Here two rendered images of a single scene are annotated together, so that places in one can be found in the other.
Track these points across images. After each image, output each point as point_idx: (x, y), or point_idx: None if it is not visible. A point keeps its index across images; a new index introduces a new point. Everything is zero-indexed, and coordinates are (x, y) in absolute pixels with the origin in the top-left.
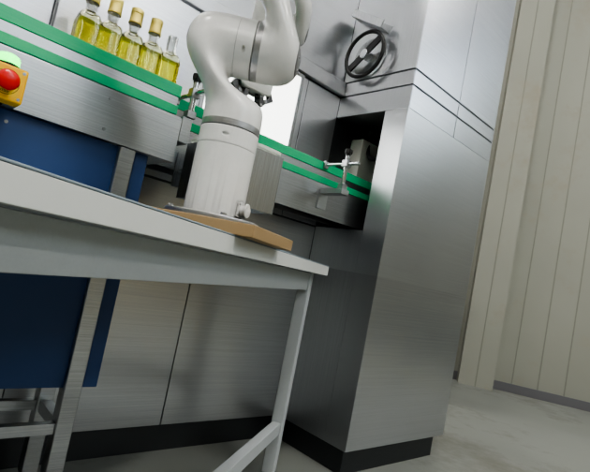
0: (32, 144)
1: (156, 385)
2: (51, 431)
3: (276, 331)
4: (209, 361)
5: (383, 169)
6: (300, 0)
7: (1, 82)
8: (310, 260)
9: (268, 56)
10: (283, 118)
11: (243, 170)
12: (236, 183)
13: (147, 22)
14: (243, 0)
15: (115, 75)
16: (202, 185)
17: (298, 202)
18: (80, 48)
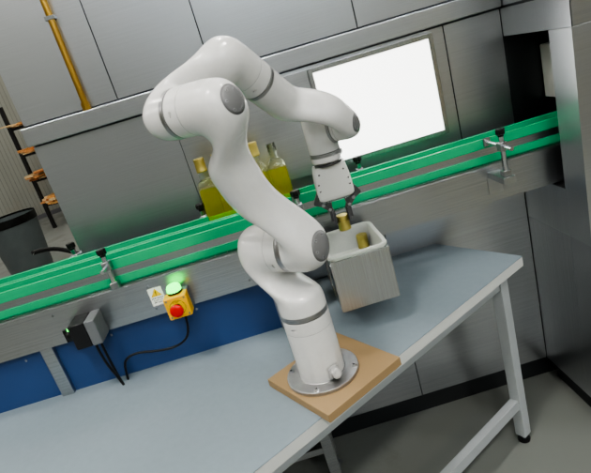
0: (217, 312)
1: (405, 371)
2: (321, 452)
3: (512, 291)
4: (447, 340)
5: (566, 114)
6: (323, 123)
7: (174, 316)
8: (468, 299)
9: (292, 267)
10: (425, 99)
11: (320, 348)
12: (319, 358)
13: (250, 125)
14: (323, 16)
15: (237, 236)
16: (298, 365)
17: (463, 203)
18: (205, 237)
